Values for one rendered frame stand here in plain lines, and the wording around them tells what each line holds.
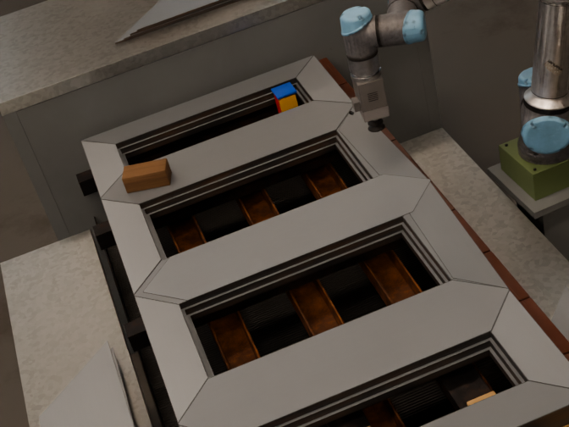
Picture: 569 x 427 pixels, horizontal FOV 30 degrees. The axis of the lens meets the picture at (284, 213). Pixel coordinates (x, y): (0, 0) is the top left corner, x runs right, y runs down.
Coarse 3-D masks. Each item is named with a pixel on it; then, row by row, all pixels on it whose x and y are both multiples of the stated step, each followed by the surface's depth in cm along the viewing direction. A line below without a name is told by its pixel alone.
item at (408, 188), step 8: (384, 176) 264; (392, 176) 263; (400, 176) 262; (392, 184) 260; (400, 184) 260; (408, 184) 259; (416, 184) 258; (400, 192) 257; (408, 192) 256; (416, 192) 256; (408, 200) 254; (416, 200) 253
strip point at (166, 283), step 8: (168, 264) 255; (160, 272) 253; (168, 272) 253; (176, 272) 252; (152, 280) 251; (160, 280) 251; (168, 280) 250; (176, 280) 249; (152, 288) 249; (160, 288) 248; (168, 288) 248; (176, 288) 247; (168, 296) 246; (176, 296) 245; (184, 296) 244
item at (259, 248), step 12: (252, 228) 259; (264, 228) 258; (240, 240) 256; (252, 240) 255; (264, 240) 254; (252, 252) 251; (264, 252) 250; (276, 252) 249; (252, 264) 248; (264, 264) 247; (276, 264) 246
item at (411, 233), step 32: (256, 96) 311; (160, 128) 307; (192, 128) 309; (256, 160) 282; (288, 160) 285; (352, 160) 276; (192, 192) 281; (384, 224) 250; (416, 224) 247; (160, 256) 261; (320, 256) 248; (352, 256) 250; (416, 256) 245; (224, 288) 245; (256, 288) 246; (192, 320) 245; (448, 352) 214; (480, 352) 215; (384, 384) 212; (416, 384) 214; (512, 384) 208; (288, 416) 209; (320, 416) 211; (544, 416) 195
